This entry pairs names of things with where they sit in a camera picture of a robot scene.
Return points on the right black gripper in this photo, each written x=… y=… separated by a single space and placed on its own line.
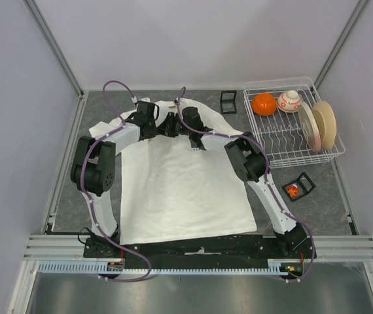
x=165 y=128

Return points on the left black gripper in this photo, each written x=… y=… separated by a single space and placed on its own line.
x=153 y=134

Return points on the white t-shirt with flower print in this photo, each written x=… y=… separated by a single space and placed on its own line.
x=172 y=192

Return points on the red orange brooch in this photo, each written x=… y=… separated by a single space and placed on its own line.
x=293 y=191

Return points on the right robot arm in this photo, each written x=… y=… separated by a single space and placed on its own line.
x=249 y=163

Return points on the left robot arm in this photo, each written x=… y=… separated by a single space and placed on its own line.
x=93 y=169

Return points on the black square box far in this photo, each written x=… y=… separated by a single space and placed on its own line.
x=228 y=102

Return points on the black square box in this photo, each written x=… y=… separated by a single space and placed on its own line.
x=305 y=184
x=228 y=102

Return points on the white bowl orange circles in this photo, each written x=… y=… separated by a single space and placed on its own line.
x=289 y=101

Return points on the white plate pink rim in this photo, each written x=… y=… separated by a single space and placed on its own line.
x=309 y=127

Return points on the black square box near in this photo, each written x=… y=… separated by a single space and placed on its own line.
x=305 y=184

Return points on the beige plate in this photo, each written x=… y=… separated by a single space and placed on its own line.
x=326 y=123

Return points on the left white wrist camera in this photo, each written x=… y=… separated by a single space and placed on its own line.
x=136 y=100

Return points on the white wire dish rack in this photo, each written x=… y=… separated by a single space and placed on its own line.
x=281 y=134

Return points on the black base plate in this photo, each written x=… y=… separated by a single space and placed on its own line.
x=138 y=262

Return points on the aluminium frame rail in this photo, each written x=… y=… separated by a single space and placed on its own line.
x=326 y=248

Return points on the light blue cable duct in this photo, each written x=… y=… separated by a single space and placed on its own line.
x=116 y=268

